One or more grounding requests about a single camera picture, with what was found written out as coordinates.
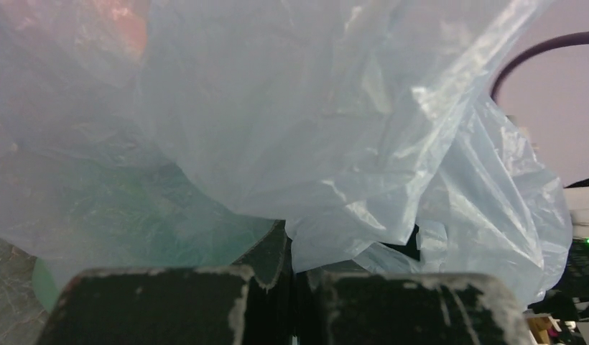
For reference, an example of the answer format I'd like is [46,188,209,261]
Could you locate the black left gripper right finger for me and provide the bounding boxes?
[304,271,532,344]

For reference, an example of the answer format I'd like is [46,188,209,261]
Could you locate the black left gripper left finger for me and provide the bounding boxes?
[37,265,254,344]

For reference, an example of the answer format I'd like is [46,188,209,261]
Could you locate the green trash bin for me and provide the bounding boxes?
[32,163,274,311]

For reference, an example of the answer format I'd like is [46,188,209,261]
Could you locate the translucent blue trash bag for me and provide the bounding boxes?
[0,1,572,305]

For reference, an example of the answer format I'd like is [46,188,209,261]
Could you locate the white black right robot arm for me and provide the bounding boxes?
[526,178,589,344]

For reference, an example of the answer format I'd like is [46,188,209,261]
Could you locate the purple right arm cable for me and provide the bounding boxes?
[489,30,589,104]

